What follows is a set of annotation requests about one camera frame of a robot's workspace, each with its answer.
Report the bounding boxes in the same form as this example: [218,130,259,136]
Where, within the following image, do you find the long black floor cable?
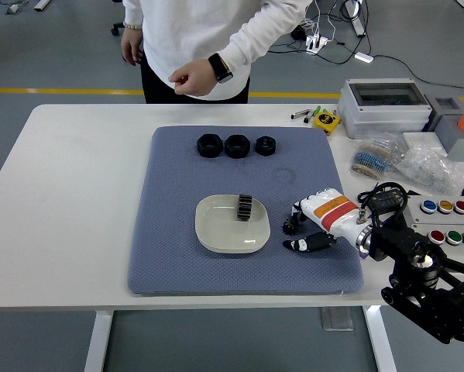
[372,53,464,98]

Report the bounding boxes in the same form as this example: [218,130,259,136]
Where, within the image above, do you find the clear plastic parts bag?
[396,141,464,195]

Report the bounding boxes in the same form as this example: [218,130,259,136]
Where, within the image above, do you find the black wristwatch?
[207,53,235,84]

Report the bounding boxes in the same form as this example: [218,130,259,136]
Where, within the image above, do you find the black digital display module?
[365,187,407,212]

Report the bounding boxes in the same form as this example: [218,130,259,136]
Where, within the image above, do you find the bag of resistors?
[349,133,405,181]

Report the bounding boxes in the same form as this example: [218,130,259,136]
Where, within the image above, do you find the small black hex nut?
[254,135,277,157]

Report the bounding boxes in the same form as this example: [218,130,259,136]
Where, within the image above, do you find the small black gear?
[282,215,302,236]

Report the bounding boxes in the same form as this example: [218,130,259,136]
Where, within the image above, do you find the grey floor plate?
[319,306,355,332]

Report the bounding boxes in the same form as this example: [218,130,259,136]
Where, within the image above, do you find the person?
[121,0,314,105]

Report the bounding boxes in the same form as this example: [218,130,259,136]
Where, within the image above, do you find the white square plate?
[194,193,271,255]

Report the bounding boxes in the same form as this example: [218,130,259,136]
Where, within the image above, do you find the dark grey recessed block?
[423,92,461,133]

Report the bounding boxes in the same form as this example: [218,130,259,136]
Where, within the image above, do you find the white flat box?
[401,131,448,158]

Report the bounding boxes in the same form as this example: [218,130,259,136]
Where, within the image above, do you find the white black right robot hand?
[282,187,366,253]

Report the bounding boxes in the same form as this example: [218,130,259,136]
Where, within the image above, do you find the grey electrical enclosure box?
[338,78,433,140]

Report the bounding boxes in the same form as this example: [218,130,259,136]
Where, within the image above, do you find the white power strip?
[304,33,329,55]

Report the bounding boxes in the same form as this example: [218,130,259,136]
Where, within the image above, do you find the large black gear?
[235,193,254,222]

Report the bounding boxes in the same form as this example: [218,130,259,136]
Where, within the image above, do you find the person's right hand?
[121,26,144,67]

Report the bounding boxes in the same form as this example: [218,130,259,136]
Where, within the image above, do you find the white table leg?
[362,305,397,372]
[83,312,113,372]

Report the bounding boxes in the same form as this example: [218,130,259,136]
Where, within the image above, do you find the large black hex nut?
[223,133,250,159]
[196,133,222,159]

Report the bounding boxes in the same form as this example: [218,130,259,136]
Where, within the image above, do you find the blue-grey quilted mat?
[125,124,364,298]

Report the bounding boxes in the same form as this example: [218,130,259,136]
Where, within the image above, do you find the yellow tape measure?
[312,111,341,136]

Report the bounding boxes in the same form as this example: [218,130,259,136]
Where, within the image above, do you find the grey push-button control panel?
[404,193,464,249]

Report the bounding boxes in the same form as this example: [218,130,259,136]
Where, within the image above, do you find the person's left hand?
[168,60,219,98]

